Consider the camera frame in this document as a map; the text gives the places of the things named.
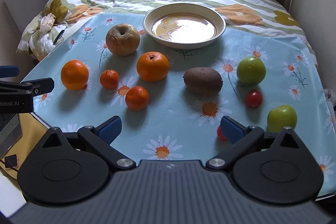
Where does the red cherry tomato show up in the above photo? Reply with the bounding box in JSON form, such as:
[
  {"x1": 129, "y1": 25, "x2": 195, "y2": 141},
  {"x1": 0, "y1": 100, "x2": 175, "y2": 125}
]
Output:
[
  {"x1": 217, "y1": 126, "x2": 228, "y2": 141},
  {"x1": 245, "y1": 89, "x2": 263, "y2": 109}
]

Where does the large orange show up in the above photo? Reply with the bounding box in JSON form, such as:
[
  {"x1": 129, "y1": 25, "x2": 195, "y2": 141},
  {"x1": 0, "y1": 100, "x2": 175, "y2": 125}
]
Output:
[
  {"x1": 60, "y1": 60, "x2": 89, "y2": 90},
  {"x1": 137, "y1": 52, "x2": 170, "y2": 83}
]

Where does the green apple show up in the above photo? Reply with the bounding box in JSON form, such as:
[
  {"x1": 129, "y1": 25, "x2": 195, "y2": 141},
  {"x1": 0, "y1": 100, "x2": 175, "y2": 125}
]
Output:
[
  {"x1": 236, "y1": 56, "x2": 266, "y2": 86},
  {"x1": 267, "y1": 105, "x2": 297, "y2": 133}
]

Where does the small mandarin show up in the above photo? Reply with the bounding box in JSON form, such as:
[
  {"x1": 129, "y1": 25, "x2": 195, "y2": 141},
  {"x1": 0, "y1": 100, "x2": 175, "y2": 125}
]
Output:
[
  {"x1": 100, "y1": 69, "x2": 120, "y2": 89},
  {"x1": 125, "y1": 86, "x2": 150, "y2": 111}
]

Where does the brown kiwi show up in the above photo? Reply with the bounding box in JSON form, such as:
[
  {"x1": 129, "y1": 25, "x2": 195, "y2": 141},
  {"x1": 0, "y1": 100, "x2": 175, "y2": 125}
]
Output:
[{"x1": 183, "y1": 67, "x2": 223, "y2": 97}]

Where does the brownish wrinkled apple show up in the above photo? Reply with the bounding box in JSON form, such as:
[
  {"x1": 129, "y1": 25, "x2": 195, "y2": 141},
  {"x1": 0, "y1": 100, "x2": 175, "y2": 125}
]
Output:
[{"x1": 105, "y1": 23, "x2": 140, "y2": 57}]

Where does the white crumpled item on blanket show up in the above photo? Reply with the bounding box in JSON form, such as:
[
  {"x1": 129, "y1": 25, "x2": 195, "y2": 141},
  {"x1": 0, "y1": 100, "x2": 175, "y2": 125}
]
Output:
[{"x1": 40, "y1": 13, "x2": 56, "y2": 34}]

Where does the light blue daisy cloth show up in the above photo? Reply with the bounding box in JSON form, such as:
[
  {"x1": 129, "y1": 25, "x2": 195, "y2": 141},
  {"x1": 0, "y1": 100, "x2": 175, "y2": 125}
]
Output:
[{"x1": 27, "y1": 14, "x2": 335, "y2": 196}]

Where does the white plastic bag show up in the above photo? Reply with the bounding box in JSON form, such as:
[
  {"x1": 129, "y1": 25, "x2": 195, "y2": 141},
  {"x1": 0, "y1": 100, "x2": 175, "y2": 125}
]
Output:
[{"x1": 323, "y1": 88, "x2": 336, "y2": 109}]

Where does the floral striped blanket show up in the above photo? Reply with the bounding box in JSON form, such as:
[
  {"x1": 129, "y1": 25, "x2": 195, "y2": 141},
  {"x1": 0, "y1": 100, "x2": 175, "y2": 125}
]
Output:
[{"x1": 17, "y1": 0, "x2": 305, "y2": 60}]

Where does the cream ceramic bowl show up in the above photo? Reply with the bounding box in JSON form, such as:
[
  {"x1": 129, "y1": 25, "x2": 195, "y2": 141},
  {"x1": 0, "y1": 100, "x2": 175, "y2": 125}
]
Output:
[{"x1": 142, "y1": 2, "x2": 226, "y2": 50}]

